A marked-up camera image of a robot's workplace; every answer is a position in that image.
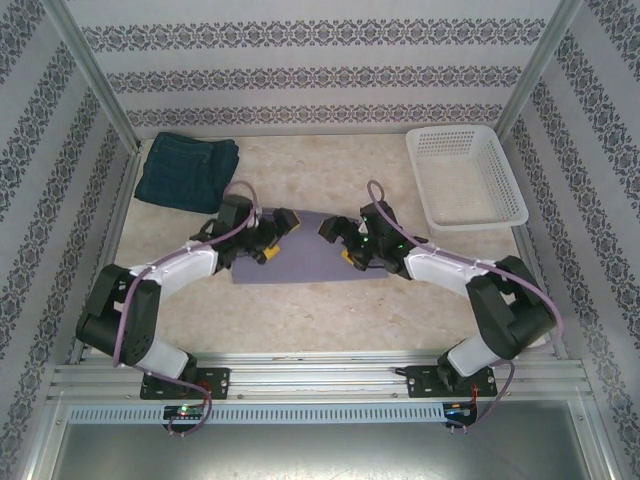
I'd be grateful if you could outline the lavender skirt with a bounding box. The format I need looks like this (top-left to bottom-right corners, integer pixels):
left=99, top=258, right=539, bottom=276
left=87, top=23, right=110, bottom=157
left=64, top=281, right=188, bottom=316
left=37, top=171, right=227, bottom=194
left=232, top=209, right=391, bottom=286

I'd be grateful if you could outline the buttoned dark denim skirt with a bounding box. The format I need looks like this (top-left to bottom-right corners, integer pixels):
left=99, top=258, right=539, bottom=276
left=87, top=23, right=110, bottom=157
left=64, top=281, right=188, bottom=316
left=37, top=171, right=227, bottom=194
left=134, top=131, right=240, bottom=214

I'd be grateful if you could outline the white plastic mesh basket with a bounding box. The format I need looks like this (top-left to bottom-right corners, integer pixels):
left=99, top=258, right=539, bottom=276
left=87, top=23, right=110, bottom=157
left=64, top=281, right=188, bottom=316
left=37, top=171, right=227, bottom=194
left=404, top=124, right=530, bottom=234

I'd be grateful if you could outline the grey metal sheet panel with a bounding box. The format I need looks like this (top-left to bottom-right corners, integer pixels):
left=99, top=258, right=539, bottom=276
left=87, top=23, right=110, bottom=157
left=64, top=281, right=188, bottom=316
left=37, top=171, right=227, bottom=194
left=47, top=422, right=614, bottom=480

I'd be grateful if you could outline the aluminium cross rail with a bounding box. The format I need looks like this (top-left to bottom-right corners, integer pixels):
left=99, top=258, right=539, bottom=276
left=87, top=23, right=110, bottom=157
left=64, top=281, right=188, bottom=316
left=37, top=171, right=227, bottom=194
left=47, top=351, right=589, bottom=402

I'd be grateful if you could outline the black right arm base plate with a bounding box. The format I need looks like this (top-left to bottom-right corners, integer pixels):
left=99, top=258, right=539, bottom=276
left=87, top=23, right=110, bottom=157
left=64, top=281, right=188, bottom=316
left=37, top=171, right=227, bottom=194
left=405, top=364, right=501, bottom=400

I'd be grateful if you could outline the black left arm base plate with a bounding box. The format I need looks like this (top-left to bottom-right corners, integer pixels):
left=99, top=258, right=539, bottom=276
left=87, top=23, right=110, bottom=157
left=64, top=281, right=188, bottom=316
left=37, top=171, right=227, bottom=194
left=141, top=366, right=232, bottom=401

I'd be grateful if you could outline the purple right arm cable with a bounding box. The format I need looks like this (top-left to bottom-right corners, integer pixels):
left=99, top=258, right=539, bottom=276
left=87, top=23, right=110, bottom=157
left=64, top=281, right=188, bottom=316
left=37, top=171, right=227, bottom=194
left=367, top=179, right=559, bottom=436

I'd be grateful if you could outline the white slotted cable duct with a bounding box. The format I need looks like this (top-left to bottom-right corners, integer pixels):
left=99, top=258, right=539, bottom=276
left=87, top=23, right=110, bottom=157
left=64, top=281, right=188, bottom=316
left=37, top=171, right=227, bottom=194
left=67, top=402, right=447, bottom=426

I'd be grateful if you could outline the aluminium frame post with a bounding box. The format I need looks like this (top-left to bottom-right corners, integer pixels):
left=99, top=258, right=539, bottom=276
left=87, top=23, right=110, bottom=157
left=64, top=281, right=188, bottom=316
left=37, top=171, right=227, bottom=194
left=44, top=0, right=144, bottom=154
left=494, top=0, right=589, bottom=141

